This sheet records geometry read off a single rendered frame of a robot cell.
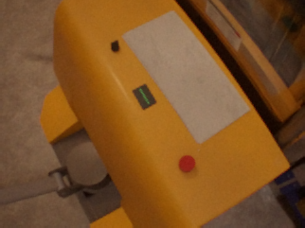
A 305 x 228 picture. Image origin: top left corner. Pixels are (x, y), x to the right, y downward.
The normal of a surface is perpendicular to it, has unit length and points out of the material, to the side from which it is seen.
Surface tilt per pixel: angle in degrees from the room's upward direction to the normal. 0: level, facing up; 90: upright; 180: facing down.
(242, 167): 0
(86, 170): 0
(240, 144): 0
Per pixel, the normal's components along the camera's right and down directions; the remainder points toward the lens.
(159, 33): -0.01, -0.37
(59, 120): -0.33, -0.18
